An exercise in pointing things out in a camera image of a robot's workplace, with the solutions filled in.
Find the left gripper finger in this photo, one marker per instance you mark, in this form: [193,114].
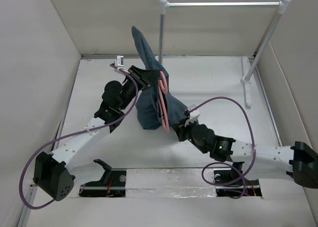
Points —
[144,73]
[148,80]

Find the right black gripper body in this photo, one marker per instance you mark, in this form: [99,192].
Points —
[185,132]

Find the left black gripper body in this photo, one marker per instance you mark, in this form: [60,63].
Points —
[128,88]

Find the pink plastic hanger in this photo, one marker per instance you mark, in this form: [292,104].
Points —
[163,90]

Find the dark teal t shirt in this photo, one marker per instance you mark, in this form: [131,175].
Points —
[147,106]

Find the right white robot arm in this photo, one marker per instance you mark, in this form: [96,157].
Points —
[298,162]

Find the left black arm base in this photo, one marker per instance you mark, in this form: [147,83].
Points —
[112,184]

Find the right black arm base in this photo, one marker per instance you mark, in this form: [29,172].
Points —
[223,173]

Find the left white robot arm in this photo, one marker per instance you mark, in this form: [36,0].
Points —
[54,171]

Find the white and silver clothes rack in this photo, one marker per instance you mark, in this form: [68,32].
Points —
[247,68]

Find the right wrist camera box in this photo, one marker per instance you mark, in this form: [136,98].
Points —
[191,115]

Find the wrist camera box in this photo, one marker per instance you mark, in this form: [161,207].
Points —
[119,63]
[191,115]

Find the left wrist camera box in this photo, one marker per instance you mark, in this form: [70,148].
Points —
[119,63]

